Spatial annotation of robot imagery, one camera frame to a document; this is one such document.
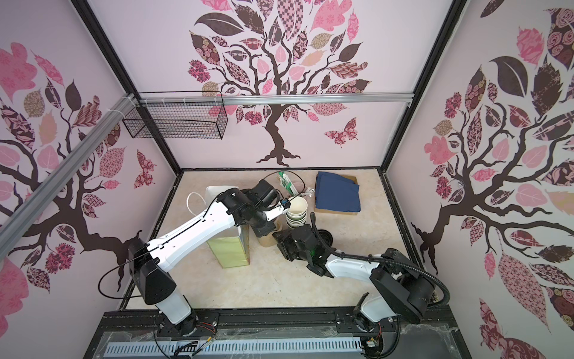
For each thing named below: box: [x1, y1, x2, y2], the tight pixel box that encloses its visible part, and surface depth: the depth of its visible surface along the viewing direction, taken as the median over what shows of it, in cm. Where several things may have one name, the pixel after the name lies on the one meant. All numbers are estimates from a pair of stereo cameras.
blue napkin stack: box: [315, 171, 361, 213], surface depth 109 cm
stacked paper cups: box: [285, 195, 308, 229], surface depth 84 cm
